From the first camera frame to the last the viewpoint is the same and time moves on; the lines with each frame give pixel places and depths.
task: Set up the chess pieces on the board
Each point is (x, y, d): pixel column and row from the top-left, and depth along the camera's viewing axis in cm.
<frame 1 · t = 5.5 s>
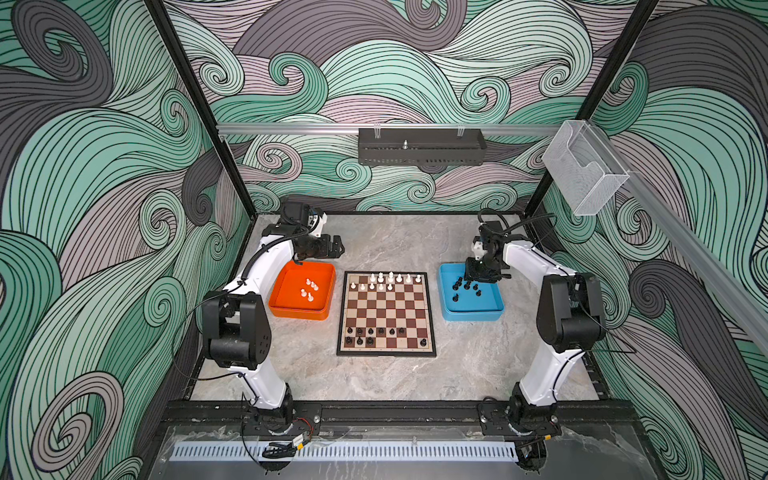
left hand: (331, 246, 89), fingers open
right hand: (473, 276, 95), fingers open
orange plastic tray: (304, 292, 97), point 2 cm above the table
blue plastic tray: (467, 300, 98), on the table
folding chess board: (386, 314, 92), point 2 cm above the table
white pawn in tray: (308, 282, 100), point 2 cm above the table
white pawn in tray 2: (312, 284, 100), point 2 cm above the table
white pawn in tray 3: (315, 287, 100), on the table

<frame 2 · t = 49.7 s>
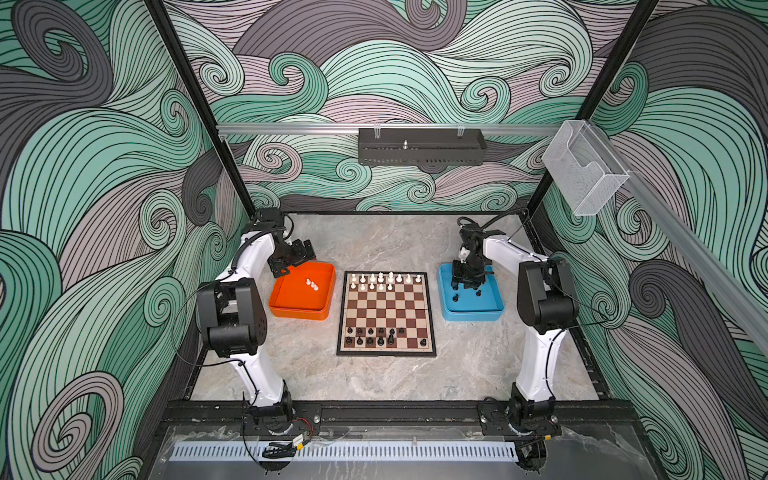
left hand: (303, 259, 92), fingers open
right hand: (458, 282, 98), fingers open
the named things where they were.

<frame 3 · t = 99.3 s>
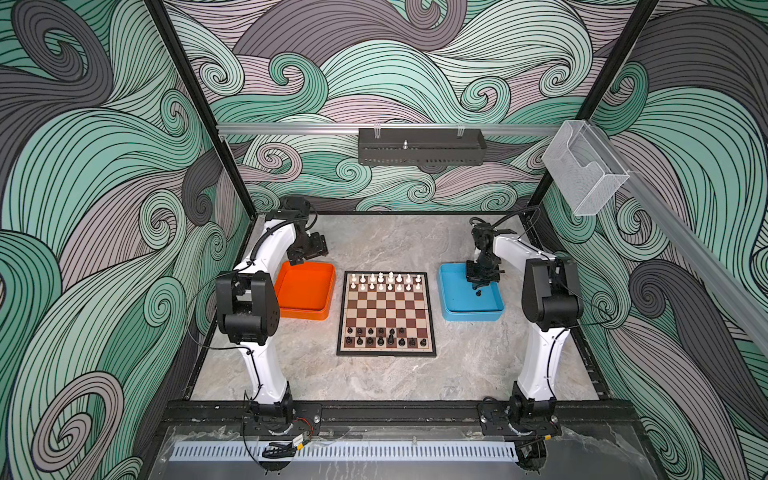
left hand: (315, 252, 92), fingers open
right hand: (476, 282, 99), fingers closed
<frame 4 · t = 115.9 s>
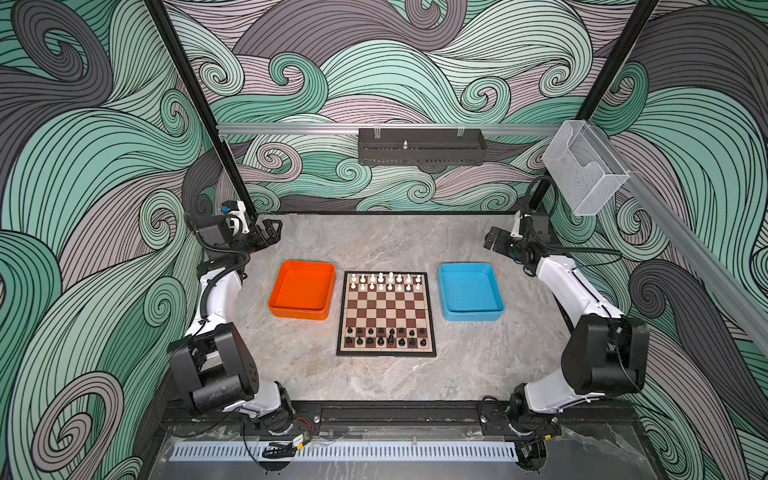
left hand: (269, 222, 83), fingers open
right hand: (502, 239, 89), fingers open
